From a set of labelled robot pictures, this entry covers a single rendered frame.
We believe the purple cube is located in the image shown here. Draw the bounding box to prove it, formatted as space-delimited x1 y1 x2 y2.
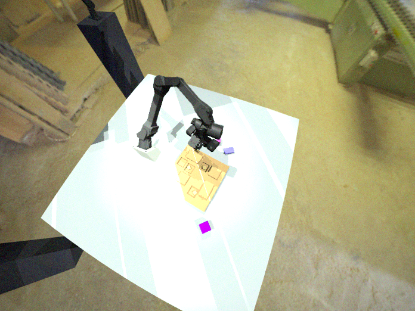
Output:
199 221 211 234

